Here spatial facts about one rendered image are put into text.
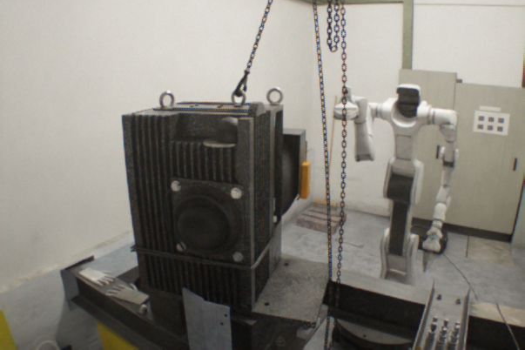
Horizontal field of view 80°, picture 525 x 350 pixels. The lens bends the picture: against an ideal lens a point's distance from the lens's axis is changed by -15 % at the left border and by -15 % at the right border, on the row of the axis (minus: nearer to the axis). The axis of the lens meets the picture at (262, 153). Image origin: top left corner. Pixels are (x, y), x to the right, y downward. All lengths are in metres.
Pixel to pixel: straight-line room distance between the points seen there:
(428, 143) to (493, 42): 1.27
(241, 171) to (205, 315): 0.48
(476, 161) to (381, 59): 1.53
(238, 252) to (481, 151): 3.16
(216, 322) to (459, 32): 3.70
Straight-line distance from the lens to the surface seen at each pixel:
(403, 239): 2.33
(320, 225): 4.04
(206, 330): 1.28
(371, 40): 4.34
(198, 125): 1.29
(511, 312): 2.07
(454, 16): 4.23
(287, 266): 1.68
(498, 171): 4.08
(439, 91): 3.97
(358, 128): 1.75
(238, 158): 1.16
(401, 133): 2.02
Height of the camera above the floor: 1.78
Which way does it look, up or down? 14 degrees down
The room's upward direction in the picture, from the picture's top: straight up
